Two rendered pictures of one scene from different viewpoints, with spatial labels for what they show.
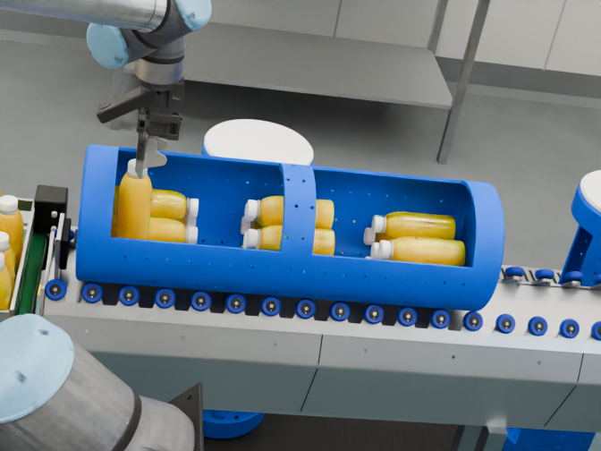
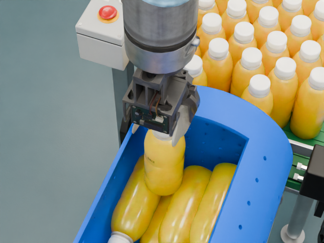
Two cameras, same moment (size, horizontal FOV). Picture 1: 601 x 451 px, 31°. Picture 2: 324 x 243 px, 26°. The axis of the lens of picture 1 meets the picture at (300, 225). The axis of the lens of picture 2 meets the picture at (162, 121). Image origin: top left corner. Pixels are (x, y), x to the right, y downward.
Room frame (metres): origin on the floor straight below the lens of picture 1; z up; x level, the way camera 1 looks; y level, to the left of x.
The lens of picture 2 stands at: (2.16, -0.17, 2.13)
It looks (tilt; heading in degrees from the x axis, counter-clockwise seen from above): 56 degrees down; 122
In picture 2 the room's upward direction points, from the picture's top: straight up
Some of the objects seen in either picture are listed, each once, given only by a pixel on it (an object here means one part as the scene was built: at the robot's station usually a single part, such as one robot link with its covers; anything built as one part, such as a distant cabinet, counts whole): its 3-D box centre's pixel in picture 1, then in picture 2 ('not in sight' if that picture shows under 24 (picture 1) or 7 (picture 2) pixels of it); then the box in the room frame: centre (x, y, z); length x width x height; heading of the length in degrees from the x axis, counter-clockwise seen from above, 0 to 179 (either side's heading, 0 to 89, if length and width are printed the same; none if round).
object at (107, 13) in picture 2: not in sight; (107, 13); (1.56, 0.58, 1.11); 0.04 x 0.04 x 0.01
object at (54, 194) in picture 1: (49, 213); (321, 175); (2.06, 0.57, 0.95); 0.10 x 0.07 x 0.10; 11
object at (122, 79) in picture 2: not in sight; (129, 153); (1.55, 0.63, 0.50); 0.04 x 0.04 x 1.00; 11
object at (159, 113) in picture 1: (158, 105); (158, 82); (1.85, 0.31, 1.39); 0.09 x 0.08 x 0.12; 101
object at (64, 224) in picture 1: (63, 251); not in sight; (1.87, 0.49, 0.99); 0.10 x 0.02 x 0.12; 11
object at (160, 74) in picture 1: (158, 65); (162, 38); (1.85, 0.32, 1.47); 0.10 x 0.09 x 0.05; 11
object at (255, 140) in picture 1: (258, 147); not in sight; (2.41, 0.14, 1.03); 0.28 x 0.28 x 0.01
